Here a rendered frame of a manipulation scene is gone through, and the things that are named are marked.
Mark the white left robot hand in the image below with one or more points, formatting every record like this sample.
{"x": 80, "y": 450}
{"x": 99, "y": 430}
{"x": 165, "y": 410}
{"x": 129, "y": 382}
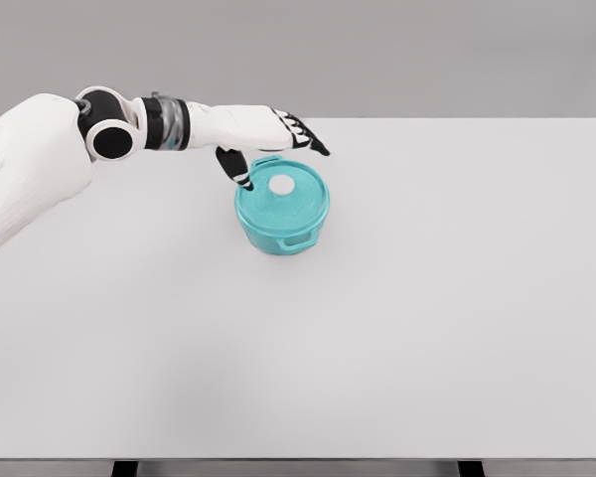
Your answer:
{"x": 258, "y": 128}

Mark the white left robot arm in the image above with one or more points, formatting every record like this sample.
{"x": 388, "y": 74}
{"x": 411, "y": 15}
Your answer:
{"x": 35, "y": 149}

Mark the teal pot lid white knob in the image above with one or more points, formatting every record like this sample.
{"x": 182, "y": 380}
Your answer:
{"x": 283, "y": 204}

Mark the teal pot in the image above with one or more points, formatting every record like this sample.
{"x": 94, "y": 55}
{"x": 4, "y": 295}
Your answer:
{"x": 278, "y": 233}

